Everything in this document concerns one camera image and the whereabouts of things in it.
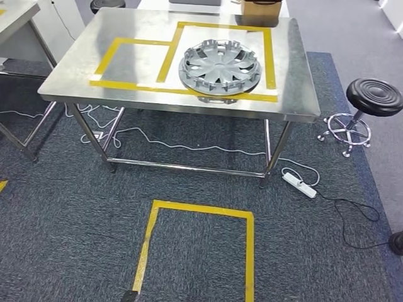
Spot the steel table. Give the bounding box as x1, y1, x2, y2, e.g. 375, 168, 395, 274
0, 0, 59, 162

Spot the yellow bench tape strip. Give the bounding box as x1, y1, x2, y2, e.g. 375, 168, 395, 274
89, 80, 278, 103

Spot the cardboard box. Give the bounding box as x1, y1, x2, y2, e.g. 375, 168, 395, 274
241, 0, 282, 18

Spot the thin black floor cable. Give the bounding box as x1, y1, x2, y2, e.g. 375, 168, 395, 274
315, 189, 391, 250

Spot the grey plastic wheel hubcap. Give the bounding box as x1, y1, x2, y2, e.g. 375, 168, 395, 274
178, 39, 263, 97

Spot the black round floor device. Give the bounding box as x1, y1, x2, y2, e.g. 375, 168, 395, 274
389, 231, 403, 256

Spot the large yellow bench tape rectangle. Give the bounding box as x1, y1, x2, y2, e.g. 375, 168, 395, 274
156, 21, 278, 94

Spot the white coiled floor cable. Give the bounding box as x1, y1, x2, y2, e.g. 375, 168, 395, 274
64, 104, 122, 150

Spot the chrome chair base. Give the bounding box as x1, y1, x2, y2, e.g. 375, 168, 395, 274
317, 110, 372, 159

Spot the white power strip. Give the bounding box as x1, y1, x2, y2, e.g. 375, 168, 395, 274
282, 172, 317, 199

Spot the white partition with light strips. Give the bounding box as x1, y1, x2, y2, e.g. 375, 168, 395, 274
380, 0, 403, 40

